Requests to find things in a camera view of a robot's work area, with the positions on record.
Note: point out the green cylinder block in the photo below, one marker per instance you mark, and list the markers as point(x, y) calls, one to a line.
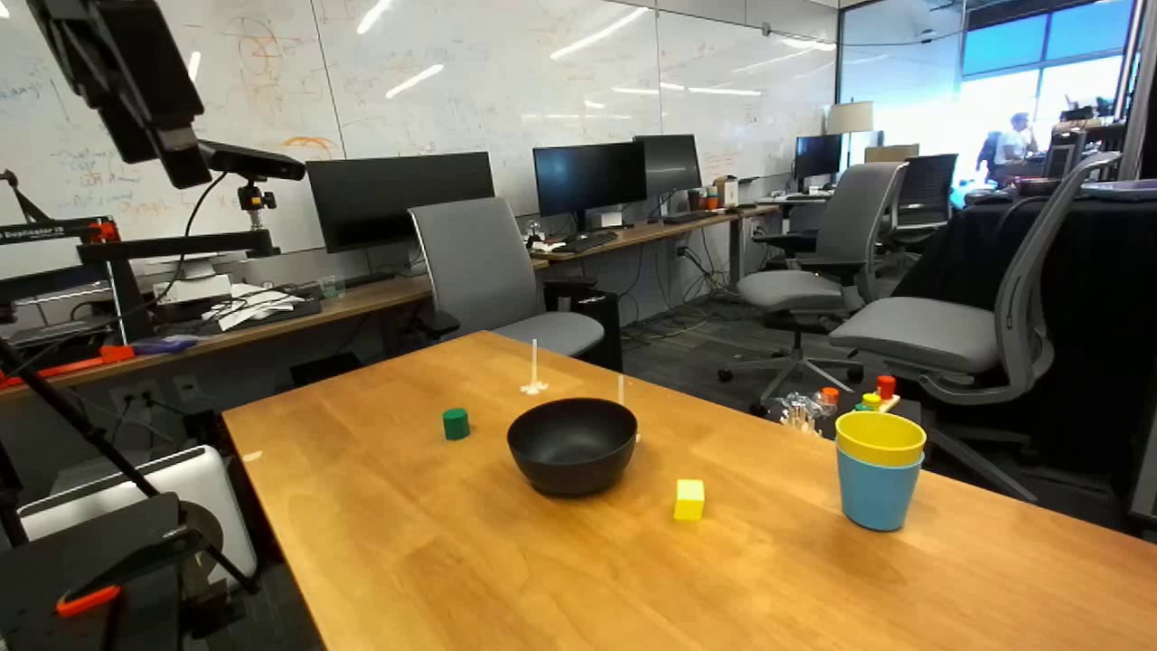
point(457, 424)

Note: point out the clear plastic stand near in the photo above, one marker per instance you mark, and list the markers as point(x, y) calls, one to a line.
point(532, 386)

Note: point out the grey office chair near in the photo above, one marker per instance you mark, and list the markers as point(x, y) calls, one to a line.
point(976, 355)

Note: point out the long wooden desk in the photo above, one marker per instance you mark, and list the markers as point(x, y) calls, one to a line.
point(391, 294)

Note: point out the black monitor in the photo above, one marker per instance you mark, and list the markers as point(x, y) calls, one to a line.
point(577, 178)
point(367, 201)

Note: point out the black monitor left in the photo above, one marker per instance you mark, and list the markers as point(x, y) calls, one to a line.
point(367, 201)

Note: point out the blue cup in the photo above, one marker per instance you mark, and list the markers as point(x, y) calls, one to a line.
point(875, 498)

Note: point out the colourful stacking toy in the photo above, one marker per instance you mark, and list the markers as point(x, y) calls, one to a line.
point(883, 395)

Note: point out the yellow cube block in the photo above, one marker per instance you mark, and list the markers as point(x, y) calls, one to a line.
point(689, 501)

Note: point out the black monitor middle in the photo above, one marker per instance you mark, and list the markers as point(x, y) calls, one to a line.
point(577, 178)

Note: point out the black camera on tripod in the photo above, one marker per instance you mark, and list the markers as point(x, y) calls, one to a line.
point(249, 162)

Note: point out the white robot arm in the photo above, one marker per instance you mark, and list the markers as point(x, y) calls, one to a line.
point(125, 64)

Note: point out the grey chair behind table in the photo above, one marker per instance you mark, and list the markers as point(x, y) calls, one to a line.
point(485, 279)

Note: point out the grey office chair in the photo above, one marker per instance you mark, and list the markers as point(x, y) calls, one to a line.
point(814, 291)
point(976, 355)

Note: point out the grey office chair far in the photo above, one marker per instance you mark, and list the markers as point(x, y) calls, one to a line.
point(814, 291)

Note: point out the black bowl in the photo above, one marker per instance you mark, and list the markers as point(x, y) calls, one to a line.
point(573, 445)

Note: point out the yellow cup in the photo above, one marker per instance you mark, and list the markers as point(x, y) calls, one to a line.
point(880, 441)

